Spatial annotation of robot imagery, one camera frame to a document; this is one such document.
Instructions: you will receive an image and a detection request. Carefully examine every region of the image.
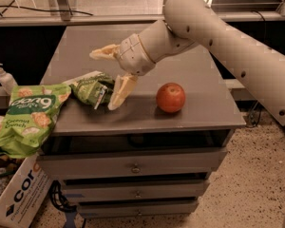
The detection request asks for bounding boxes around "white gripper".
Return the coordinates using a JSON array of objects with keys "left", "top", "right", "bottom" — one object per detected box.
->
[{"left": 89, "top": 34, "right": 156, "bottom": 110}]

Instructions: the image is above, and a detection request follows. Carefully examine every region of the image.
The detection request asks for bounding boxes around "small green jalapeno chip bag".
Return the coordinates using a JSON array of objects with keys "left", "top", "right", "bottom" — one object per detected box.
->
[{"left": 66, "top": 71, "right": 115, "bottom": 109}]

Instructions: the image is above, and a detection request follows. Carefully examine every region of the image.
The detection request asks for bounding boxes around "large green rice chip bag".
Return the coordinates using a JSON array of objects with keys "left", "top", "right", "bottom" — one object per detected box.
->
[{"left": 0, "top": 84, "right": 71, "bottom": 159}]

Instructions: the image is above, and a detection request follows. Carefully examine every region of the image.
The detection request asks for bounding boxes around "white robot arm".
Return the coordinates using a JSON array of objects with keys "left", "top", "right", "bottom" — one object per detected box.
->
[{"left": 90, "top": 0, "right": 285, "bottom": 126}]

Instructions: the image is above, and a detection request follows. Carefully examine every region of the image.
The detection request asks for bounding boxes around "red apple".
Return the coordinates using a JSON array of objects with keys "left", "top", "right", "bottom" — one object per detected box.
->
[{"left": 156, "top": 83, "right": 186, "bottom": 113}]

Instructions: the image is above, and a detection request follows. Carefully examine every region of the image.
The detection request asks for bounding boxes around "grey drawer cabinet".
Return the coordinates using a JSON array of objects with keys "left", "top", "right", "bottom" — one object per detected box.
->
[{"left": 36, "top": 22, "right": 247, "bottom": 220}]

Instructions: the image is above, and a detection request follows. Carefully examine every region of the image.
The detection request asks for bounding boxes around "white pump bottle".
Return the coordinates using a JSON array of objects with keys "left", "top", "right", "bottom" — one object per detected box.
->
[{"left": 0, "top": 63, "right": 17, "bottom": 95}]

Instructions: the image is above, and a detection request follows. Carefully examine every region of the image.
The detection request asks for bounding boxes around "white cardboard box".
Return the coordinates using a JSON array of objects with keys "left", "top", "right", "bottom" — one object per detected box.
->
[{"left": 0, "top": 154, "right": 51, "bottom": 228}]

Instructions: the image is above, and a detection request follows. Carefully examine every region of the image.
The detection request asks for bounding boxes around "black cable on floor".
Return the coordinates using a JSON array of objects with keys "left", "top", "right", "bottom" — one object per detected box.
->
[{"left": 0, "top": 0, "right": 94, "bottom": 17}]

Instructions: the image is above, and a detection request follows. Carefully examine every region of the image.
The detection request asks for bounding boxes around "grey metal shelf frame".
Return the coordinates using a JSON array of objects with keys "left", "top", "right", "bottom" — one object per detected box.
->
[{"left": 0, "top": 0, "right": 285, "bottom": 26}]

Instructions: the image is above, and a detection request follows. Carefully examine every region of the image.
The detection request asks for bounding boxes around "black cable bundle under cabinet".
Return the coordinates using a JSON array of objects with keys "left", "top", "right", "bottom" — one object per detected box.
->
[{"left": 48, "top": 180, "right": 78, "bottom": 214}]

